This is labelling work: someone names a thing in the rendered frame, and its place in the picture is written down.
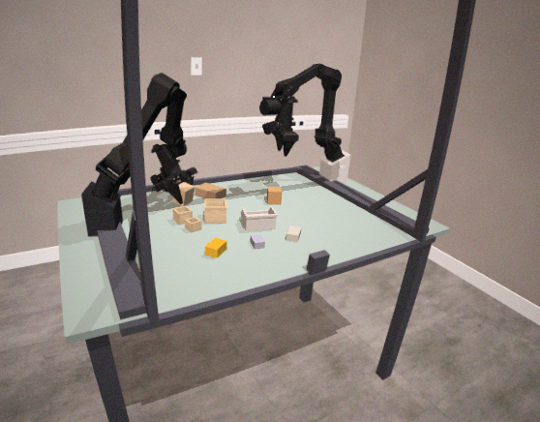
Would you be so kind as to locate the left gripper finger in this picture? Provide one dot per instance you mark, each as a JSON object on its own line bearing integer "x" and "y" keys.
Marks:
{"x": 175, "y": 192}
{"x": 188, "y": 181}

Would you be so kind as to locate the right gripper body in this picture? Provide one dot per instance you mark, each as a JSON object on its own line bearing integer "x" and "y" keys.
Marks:
{"x": 287, "y": 133}

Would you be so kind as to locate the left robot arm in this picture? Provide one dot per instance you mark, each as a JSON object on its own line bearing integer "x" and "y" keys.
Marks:
{"x": 161, "y": 92}

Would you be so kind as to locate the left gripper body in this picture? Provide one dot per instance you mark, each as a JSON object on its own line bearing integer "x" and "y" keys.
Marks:
{"x": 172, "y": 168}

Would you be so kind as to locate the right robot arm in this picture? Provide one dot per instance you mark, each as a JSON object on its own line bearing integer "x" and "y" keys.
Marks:
{"x": 279, "y": 103}

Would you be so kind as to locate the yellow block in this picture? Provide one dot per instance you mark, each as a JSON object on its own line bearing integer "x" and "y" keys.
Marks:
{"x": 215, "y": 248}

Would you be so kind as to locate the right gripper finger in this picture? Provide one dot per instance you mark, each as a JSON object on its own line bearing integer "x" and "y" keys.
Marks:
{"x": 279, "y": 143}
{"x": 287, "y": 146}

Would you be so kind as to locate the white open box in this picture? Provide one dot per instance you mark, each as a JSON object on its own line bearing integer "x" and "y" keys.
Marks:
{"x": 256, "y": 220}

